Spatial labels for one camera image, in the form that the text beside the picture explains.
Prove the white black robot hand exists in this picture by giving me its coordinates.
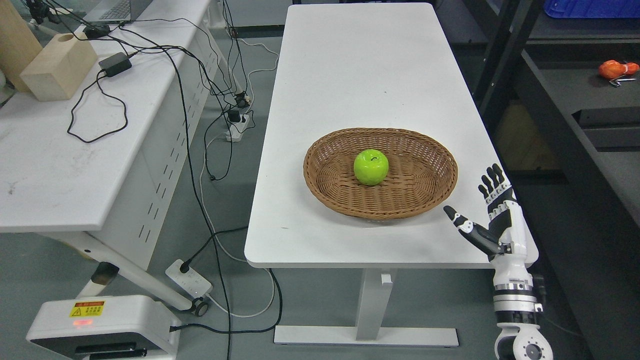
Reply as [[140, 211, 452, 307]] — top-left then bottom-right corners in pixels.
[[443, 163, 533, 291]]

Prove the green apple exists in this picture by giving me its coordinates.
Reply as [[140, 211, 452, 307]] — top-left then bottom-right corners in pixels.
[[353, 149, 389, 186]]

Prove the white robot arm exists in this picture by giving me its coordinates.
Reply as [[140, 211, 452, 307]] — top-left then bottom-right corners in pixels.
[[493, 283, 554, 360]]

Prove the orange toy on shelf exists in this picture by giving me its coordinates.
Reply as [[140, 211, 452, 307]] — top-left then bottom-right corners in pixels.
[[598, 59, 640, 88]]

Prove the brown wicker basket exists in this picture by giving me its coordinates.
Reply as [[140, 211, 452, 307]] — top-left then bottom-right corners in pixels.
[[302, 127, 458, 220]]

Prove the white center table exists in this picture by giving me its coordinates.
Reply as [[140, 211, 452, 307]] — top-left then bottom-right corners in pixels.
[[244, 3, 498, 347]]

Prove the blue bin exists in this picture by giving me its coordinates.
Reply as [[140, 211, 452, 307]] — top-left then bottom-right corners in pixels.
[[543, 0, 640, 19]]

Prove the white far power strip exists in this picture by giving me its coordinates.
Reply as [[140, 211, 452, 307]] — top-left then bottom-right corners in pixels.
[[225, 111, 252, 142]]

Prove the white floor power strip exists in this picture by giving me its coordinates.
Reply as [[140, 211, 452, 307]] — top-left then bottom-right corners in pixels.
[[165, 259, 213, 298]]

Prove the white machine with warning label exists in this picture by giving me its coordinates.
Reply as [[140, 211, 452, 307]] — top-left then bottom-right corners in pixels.
[[26, 295, 181, 360]]

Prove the white left desk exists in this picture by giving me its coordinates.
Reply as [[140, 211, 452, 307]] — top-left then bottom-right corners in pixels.
[[0, 0, 226, 311]]

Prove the black power adapter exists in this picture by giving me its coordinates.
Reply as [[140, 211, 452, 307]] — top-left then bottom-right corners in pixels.
[[98, 52, 132, 78]]

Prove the silver laptop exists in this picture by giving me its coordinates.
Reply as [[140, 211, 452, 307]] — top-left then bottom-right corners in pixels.
[[83, 0, 153, 24]]

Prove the light wooden block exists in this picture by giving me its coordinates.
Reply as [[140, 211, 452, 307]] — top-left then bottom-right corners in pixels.
[[19, 33, 98, 101]]

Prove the tall wooden board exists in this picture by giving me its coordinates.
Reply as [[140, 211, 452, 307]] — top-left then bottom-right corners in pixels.
[[0, 0, 42, 92]]

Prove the black adapter cable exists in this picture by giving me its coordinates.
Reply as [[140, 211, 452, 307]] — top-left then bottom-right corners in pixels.
[[67, 69, 129, 144]]

